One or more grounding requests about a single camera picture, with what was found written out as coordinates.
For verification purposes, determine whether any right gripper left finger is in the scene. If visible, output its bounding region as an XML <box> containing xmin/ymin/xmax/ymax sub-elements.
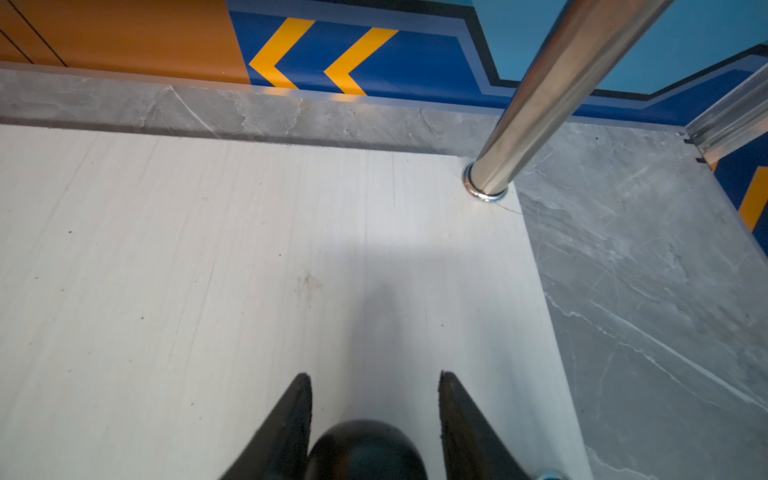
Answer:
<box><xmin>221</xmin><ymin>373</ymin><xmax>312</xmax><ymax>479</ymax></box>

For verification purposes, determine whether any black white Kuromi figure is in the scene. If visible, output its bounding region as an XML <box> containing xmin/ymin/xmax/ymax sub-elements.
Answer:
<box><xmin>304</xmin><ymin>420</ymin><xmax>427</xmax><ymax>479</ymax></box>

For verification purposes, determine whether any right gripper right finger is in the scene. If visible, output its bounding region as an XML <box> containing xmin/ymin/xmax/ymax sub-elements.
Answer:
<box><xmin>438</xmin><ymin>371</ymin><xmax>530</xmax><ymax>480</ymax></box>

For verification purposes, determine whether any aluminium frame post right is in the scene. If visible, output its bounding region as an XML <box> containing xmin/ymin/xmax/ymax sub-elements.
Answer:
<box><xmin>686</xmin><ymin>65</ymin><xmax>767</xmax><ymax>167</ymax></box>

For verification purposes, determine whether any white two-tier shelf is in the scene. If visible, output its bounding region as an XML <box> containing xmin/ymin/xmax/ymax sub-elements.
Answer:
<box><xmin>1</xmin><ymin>1</ymin><xmax>667</xmax><ymax>479</ymax></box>

